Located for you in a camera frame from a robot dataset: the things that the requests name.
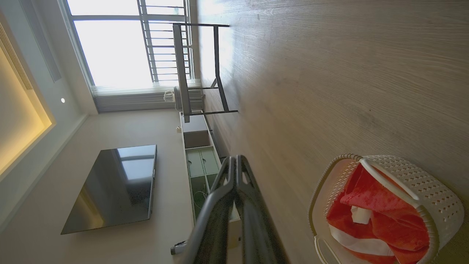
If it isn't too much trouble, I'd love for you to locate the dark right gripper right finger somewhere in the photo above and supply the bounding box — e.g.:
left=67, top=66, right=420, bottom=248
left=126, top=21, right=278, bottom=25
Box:
left=236, top=155, right=289, bottom=264

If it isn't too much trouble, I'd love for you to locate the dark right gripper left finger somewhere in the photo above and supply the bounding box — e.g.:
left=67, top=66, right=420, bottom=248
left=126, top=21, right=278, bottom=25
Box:
left=182, top=156, right=237, bottom=264

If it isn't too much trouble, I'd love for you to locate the red and white cloth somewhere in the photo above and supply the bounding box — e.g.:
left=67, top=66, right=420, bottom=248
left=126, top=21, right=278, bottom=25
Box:
left=326, top=164, right=430, bottom=264

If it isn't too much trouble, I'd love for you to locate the grey handheld device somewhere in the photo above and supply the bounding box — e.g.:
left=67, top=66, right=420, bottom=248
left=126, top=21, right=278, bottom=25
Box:
left=170, top=240, right=189, bottom=256

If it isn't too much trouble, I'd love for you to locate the white low television cabinet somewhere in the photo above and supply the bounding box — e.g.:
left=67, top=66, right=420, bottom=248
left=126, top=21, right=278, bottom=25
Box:
left=178, top=111, right=242, bottom=250

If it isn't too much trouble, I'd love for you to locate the black flat screen television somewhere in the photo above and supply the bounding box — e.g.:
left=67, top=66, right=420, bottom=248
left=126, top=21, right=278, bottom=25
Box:
left=60, top=144, right=158, bottom=235

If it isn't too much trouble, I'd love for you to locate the grey pleated curtain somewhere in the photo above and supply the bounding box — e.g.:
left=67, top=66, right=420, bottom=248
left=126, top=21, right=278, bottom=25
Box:
left=91, top=82, right=203, bottom=113

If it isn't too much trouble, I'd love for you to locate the white perforated laundry basket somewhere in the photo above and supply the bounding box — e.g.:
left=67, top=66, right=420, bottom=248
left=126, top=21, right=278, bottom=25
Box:
left=308, top=154, right=465, bottom=264

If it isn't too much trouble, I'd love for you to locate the large bright window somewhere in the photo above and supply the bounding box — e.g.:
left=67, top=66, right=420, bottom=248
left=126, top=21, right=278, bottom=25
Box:
left=59, top=0, right=193, bottom=89

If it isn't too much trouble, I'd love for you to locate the linear ceiling air vent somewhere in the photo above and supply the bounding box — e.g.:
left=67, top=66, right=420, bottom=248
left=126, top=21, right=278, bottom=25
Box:
left=0, top=23, right=34, bottom=91

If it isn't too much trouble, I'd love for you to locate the black metal frame table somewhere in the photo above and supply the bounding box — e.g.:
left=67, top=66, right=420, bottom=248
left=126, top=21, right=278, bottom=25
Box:
left=172, top=23, right=239, bottom=123

